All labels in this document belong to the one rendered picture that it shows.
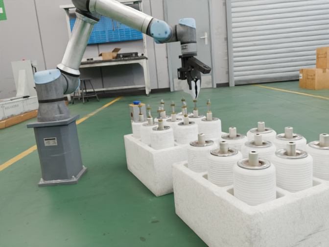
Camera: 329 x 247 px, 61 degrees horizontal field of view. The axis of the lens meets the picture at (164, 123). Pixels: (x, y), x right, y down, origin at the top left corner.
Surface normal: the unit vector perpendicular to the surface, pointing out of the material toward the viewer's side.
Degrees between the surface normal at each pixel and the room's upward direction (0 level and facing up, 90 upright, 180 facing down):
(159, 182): 90
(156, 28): 90
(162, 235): 0
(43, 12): 90
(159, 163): 90
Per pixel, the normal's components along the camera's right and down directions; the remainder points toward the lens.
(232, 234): -0.92, 0.15
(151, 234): -0.09, -0.98
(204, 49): -0.01, 0.19
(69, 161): 0.69, 0.07
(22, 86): -0.05, -0.30
